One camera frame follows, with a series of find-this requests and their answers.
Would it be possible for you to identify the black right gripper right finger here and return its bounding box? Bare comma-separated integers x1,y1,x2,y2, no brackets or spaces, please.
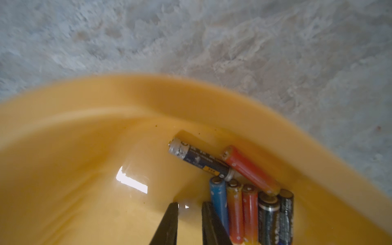
202,202,232,245

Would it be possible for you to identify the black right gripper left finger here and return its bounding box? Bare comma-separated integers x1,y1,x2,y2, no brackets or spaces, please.
150,202,179,245

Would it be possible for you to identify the red battery with yellow text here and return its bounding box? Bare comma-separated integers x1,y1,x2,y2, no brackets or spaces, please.
222,145,281,196

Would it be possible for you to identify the yellow plastic storage tray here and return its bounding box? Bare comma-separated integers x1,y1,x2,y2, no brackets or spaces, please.
1,74,392,245

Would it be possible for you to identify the orange red battery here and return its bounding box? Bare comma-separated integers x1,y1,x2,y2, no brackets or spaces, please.
226,179,244,245

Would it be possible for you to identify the black red silver battery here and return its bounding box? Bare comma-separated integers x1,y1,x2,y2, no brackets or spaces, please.
258,191,280,245

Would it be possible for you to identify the dark blue battery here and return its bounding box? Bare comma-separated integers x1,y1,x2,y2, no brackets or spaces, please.
278,189,294,245

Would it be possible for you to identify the grey black battery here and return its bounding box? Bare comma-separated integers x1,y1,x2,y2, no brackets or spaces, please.
168,138,236,181

